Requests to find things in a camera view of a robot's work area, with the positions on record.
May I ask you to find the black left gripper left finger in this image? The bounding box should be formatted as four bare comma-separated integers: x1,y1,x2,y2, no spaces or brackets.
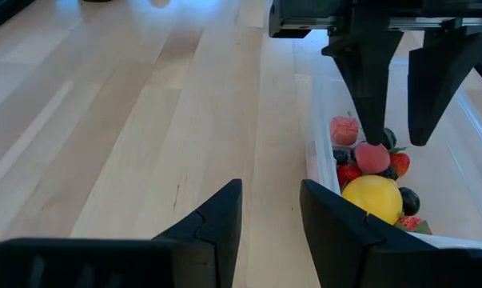
0,178,244,288

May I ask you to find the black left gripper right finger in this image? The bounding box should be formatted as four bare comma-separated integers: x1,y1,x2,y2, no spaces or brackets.
299,178,482,288

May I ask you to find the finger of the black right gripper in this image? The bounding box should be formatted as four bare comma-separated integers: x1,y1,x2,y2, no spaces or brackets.
321,30,404,146
408,31,482,147

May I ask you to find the large red toy strawberry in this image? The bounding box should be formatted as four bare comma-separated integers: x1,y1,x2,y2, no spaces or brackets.
394,215,433,236

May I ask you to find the yellow toy lemon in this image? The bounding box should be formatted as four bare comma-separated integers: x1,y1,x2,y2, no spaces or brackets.
341,174,404,226

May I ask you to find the pink toy raspberry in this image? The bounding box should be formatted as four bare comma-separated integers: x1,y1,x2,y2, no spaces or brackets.
329,115,361,146

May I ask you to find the dark toy cherry green stem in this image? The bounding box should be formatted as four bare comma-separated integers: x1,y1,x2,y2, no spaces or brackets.
398,186,421,217

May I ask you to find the smooth pink toy fruit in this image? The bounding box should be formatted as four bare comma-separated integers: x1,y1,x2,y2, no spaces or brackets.
352,142,392,175

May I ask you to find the small dark toy blueberry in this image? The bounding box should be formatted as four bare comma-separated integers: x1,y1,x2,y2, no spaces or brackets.
332,149,350,166

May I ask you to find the small strawberry with green leaf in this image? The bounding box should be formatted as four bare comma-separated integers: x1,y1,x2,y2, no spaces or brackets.
388,146,411,178

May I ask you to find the clear plastic tupperware container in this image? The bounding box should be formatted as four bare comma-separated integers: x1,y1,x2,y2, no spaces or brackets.
292,39,482,251

